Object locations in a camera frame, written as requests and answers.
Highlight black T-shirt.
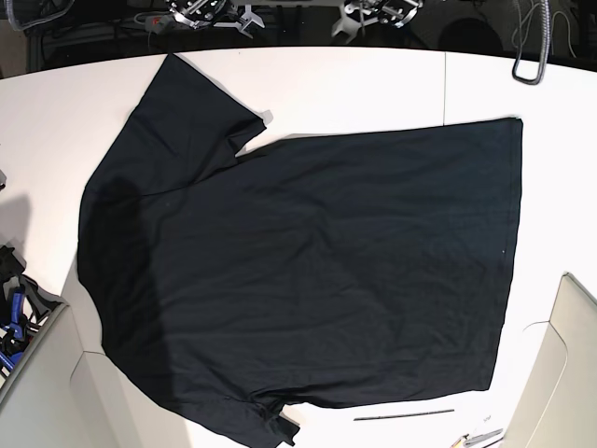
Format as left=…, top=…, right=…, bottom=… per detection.
left=76, top=55, right=523, bottom=447

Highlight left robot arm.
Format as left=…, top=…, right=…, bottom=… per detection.
left=331, top=0, right=424, bottom=41

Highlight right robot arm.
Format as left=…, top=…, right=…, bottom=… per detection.
left=160, top=0, right=265, bottom=38

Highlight grey tool at edge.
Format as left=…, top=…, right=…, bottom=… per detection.
left=451, top=429, right=504, bottom=448

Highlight blue black clutter pile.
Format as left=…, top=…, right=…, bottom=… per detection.
left=1, top=245, right=63, bottom=384

